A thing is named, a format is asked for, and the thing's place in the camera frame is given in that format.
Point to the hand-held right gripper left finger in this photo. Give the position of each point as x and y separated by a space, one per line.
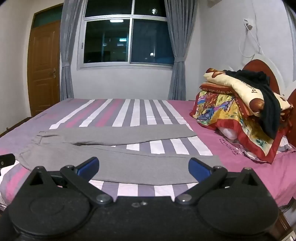
89 165

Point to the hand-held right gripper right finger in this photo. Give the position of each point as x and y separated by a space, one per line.
198 168

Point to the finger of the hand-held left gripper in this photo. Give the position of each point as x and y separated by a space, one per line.
7 160

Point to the grey pants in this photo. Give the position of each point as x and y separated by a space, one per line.
138 166

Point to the white pillow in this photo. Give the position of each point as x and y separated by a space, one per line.
227 133

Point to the bed with striped sheet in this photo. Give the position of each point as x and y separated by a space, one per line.
203 115

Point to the colourful printed blanket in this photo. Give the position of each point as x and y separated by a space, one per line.
215 109

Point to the black garment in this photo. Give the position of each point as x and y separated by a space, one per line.
270 111

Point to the brown wooden door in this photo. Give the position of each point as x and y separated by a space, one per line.
44 69

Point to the grey curtain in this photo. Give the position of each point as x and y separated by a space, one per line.
179 69
66 69

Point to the red and white headboard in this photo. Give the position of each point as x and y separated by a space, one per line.
256 64

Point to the sliding glass window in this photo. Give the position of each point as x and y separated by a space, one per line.
106 41

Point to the green transom window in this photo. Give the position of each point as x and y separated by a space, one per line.
47 18

